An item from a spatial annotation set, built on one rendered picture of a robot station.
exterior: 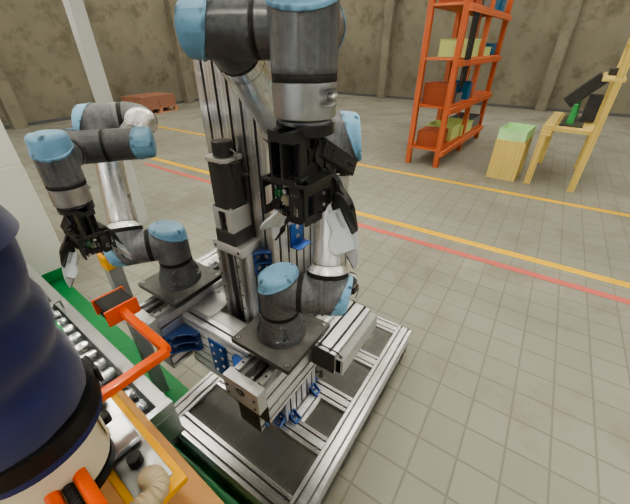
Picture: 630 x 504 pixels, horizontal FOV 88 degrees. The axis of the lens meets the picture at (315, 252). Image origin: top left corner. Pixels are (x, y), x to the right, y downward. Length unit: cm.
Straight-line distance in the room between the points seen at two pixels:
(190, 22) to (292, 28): 18
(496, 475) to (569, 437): 52
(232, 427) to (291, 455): 32
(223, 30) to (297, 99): 16
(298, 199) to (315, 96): 11
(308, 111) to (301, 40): 7
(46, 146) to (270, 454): 146
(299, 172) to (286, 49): 13
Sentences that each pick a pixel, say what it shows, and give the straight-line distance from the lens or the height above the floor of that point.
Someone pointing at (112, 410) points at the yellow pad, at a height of 108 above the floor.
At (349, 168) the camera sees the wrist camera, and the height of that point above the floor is 164.
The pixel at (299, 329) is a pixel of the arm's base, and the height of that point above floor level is 108.
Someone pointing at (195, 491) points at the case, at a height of 94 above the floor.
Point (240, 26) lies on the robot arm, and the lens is 50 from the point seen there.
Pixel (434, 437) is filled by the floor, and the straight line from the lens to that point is 214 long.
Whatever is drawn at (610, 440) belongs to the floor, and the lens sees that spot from 258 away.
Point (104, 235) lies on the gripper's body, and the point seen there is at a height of 142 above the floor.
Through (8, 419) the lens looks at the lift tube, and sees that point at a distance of 62.
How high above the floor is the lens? 180
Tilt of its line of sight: 32 degrees down
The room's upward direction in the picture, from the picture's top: straight up
